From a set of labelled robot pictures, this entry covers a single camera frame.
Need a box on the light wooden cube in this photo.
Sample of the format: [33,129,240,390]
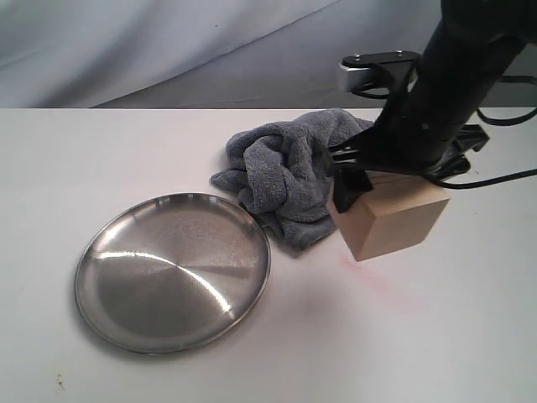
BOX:
[327,171,450,262]

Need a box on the round stainless steel plate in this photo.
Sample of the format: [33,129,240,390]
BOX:
[74,193,271,355]

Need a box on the grey fleece towel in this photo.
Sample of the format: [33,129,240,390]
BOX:
[211,109,372,252]

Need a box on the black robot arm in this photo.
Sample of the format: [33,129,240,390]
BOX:
[325,1,536,213]

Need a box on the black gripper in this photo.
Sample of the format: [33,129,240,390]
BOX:
[322,113,489,213]

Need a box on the grey fabric backdrop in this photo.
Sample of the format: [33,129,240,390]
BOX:
[0,0,537,109]

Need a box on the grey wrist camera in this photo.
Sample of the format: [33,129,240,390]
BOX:
[337,50,420,99]

